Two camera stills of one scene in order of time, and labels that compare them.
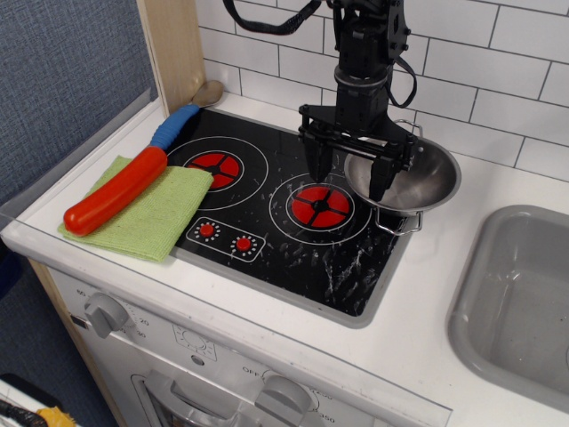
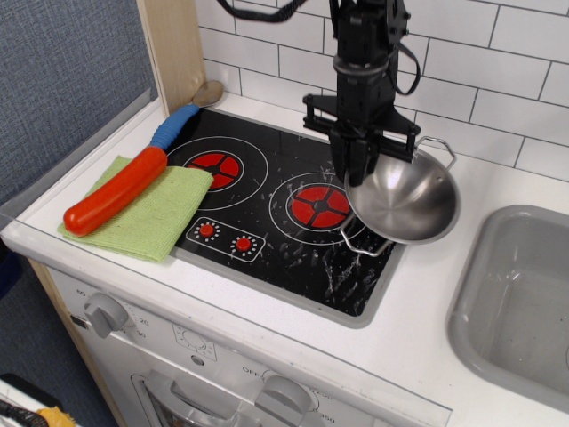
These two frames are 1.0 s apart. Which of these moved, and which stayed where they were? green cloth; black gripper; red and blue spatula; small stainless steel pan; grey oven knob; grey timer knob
Moved: small stainless steel pan; black gripper
Stayed: red and blue spatula; grey timer knob; grey oven knob; green cloth
